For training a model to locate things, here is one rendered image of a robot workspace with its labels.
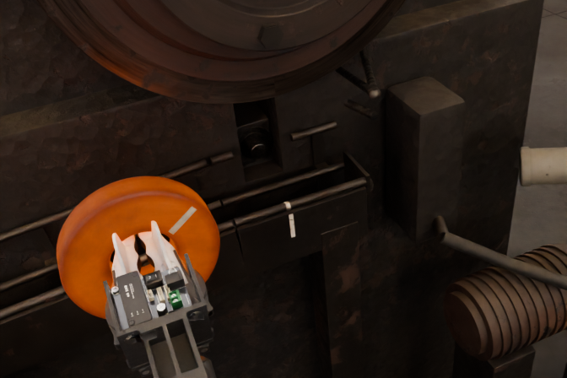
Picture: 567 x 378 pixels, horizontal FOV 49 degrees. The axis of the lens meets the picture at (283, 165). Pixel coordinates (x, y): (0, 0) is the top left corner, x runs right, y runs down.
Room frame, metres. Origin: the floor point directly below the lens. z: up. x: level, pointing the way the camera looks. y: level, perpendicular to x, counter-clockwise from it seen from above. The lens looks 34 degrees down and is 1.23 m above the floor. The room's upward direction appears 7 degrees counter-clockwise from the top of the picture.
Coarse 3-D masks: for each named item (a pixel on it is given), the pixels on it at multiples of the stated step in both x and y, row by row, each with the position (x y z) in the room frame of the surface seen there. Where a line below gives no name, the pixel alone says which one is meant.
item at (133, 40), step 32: (96, 0) 0.59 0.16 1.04; (128, 0) 0.58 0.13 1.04; (384, 0) 0.68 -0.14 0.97; (128, 32) 0.59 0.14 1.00; (160, 32) 0.59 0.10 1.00; (192, 32) 0.59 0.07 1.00; (352, 32) 0.67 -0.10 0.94; (160, 64) 0.60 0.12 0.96; (192, 64) 0.61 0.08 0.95; (224, 64) 0.62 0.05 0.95; (256, 64) 0.63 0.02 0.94; (288, 64) 0.65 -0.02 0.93
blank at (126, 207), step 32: (96, 192) 0.48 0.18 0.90; (128, 192) 0.47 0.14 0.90; (160, 192) 0.47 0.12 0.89; (192, 192) 0.50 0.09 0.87; (64, 224) 0.46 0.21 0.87; (96, 224) 0.45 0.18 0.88; (128, 224) 0.46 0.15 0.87; (160, 224) 0.47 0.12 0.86; (192, 224) 0.48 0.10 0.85; (64, 256) 0.44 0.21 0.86; (96, 256) 0.45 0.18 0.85; (192, 256) 0.47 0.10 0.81; (64, 288) 0.43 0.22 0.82; (96, 288) 0.44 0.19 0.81
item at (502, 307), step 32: (544, 256) 0.69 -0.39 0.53; (448, 288) 0.68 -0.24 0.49; (480, 288) 0.64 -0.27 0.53; (512, 288) 0.64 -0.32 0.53; (544, 288) 0.63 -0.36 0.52; (448, 320) 0.66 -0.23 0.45; (480, 320) 0.60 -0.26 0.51; (512, 320) 0.59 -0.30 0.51; (544, 320) 0.60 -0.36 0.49; (480, 352) 0.58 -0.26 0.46; (512, 352) 0.60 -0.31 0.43
